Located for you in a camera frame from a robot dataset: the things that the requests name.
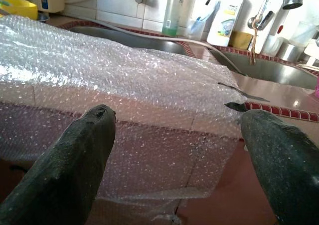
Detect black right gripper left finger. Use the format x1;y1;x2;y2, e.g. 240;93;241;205
0;104;117;225

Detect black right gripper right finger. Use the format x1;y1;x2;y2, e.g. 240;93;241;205
240;109;319;225

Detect steel sink basin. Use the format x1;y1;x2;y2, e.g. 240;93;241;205
67;25;197;58
209;49;319;91

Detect clear bubble wrap sheet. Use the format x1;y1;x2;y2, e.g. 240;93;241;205
0;14;248;225

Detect steel cup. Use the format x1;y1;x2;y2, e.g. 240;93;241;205
278;42;306;62

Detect white bottle red dot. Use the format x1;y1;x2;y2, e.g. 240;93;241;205
254;0;290;55

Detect clear plastic container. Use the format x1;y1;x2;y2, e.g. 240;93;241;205
290;21;319;47

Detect yellow sponge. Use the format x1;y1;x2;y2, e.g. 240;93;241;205
228;30;254;50

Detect clear plastic cup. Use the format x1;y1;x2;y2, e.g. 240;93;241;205
188;17;207;41

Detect white detergent bottle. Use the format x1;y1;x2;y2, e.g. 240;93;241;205
206;0;245;47

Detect blue toothbrush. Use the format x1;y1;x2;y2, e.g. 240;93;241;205
194;9;215;33

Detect clear bottle green liquid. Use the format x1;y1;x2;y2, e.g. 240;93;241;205
161;0;197;38

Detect brown string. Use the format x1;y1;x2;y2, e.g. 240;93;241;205
250;17;259;66

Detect grey counter hose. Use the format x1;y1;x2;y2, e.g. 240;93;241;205
64;15;249;76

